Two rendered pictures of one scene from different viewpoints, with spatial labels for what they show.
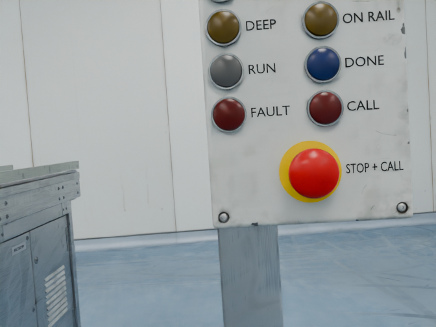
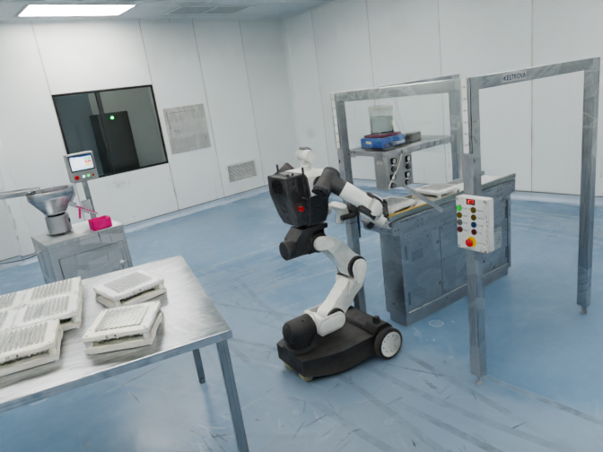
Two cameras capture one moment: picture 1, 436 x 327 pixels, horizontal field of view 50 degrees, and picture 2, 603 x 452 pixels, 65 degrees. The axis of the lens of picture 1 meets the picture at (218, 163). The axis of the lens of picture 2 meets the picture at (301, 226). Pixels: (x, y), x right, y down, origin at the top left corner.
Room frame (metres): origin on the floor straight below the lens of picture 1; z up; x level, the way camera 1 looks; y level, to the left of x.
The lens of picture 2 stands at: (-1.47, -1.37, 1.66)
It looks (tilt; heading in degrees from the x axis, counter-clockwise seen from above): 16 degrees down; 55
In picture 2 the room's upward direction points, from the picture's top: 8 degrees counter-clockwise
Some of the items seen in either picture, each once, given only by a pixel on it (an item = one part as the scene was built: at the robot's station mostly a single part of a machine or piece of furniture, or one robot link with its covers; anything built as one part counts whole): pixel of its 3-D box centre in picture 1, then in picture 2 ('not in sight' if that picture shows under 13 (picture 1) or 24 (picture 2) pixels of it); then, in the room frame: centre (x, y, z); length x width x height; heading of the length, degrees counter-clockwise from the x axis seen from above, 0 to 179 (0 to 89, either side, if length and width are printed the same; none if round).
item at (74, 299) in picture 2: not in sight; (48, 311); (-1.32, 0.85, 0.89); 0.25 x 0.24 x 0.02; 76
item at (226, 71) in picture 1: (226, 71); not in sight; (0.39, -0.01, 0.95); 0.03 x 0.01 x 0.03; 87
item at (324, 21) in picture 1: (320, 19); not in sight; (0.39, -0.09, 0.98); 0.03 x 0.01 x 0.03; 87
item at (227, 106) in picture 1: (228, 114); not in sight; (0.39, -0.01, 0.91); 0.03 x 0.01 x 0.03; 87
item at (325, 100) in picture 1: (325, 108); not in sight; (0.39, -0.09, 0.91); 0.03 x 0.01 x 0.03; 87
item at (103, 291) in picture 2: not in sight; (128, 284); (-0.97, 0.84, 0.89); 0.25 x 0.24 x 0.02; 98
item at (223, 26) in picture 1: (223, 27); not in sight; (0.39, -0.01, 0.98); 0.03 x 0.01 x 0.03; 87
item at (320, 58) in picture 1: (323, 63); not in sight; (0.39, -0.09, 0.95); 0.03 x 0.01 x 0.03; 87
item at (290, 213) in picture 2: not in sight; (301, 194); (0.05, 0.79, 1.09); 0.34 x 0.30 x 0.36; 87
